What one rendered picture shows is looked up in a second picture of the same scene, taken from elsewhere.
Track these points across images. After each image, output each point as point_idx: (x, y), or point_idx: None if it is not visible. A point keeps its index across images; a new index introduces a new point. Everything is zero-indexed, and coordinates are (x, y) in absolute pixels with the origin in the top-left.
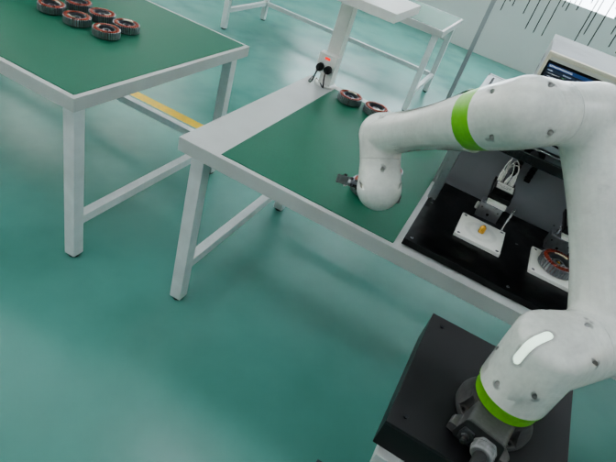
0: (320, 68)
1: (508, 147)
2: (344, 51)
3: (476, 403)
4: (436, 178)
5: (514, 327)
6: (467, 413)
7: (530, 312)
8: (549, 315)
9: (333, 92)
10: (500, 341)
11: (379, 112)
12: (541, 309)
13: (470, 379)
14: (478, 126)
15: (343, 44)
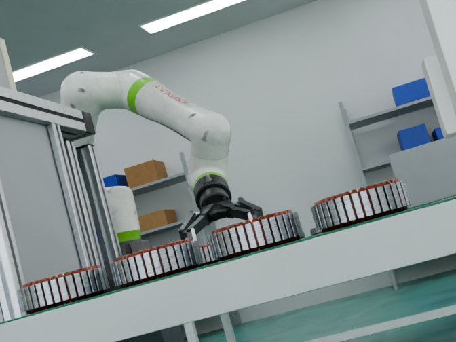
0: None
1: None
2: (435, 31)
3: (142, 241)
4: (118, 241)
5: (131, 191)
6: (146, 244)
7: (123, 186)
8: (114, 186)
9: (447, 199)
10: (134, 205)
11: (214, 112)
12: (115, 188)
13: (140, 248)
14: None
15: (421, 6)
